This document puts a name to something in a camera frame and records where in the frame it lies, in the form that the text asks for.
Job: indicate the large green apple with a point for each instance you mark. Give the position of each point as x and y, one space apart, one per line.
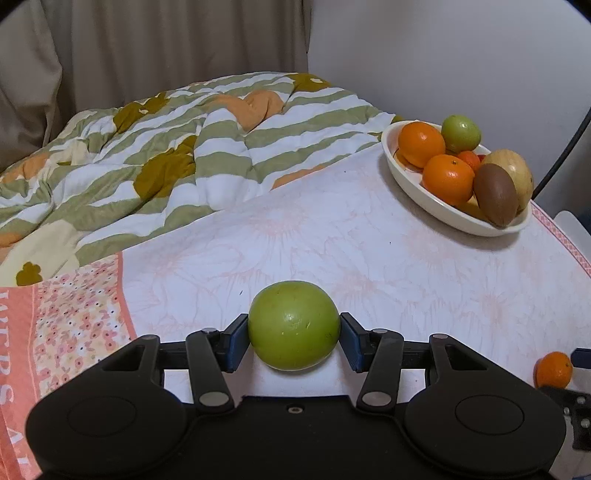
294 325

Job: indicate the beige curtain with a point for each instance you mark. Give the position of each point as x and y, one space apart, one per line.
138 46

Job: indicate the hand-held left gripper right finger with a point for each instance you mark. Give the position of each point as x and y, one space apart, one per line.
351 344

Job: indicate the large orange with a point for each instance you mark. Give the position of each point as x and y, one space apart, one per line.
448 180

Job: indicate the small mandarin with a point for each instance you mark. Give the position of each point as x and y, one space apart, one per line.
553 369
471 159

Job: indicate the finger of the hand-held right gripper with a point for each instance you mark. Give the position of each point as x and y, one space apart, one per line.
582 356
561 396

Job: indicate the pink floral blanket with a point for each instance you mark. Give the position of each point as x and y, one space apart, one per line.
369 258

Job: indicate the brown kiwi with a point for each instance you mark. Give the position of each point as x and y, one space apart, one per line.
494 194

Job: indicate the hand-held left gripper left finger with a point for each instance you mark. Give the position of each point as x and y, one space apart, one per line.
238 345

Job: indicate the green striped floral quilt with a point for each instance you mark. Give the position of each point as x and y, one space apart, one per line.
138 152

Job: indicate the white object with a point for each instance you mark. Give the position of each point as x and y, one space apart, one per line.
572 230

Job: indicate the red yellow apple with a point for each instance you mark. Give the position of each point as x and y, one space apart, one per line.
513 170

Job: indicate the white oval bowl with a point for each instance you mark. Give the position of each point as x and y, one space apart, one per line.
443 214

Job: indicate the round green apple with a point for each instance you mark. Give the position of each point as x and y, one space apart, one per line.
461 133

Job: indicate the medium orange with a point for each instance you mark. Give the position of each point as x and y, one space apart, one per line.
421 143

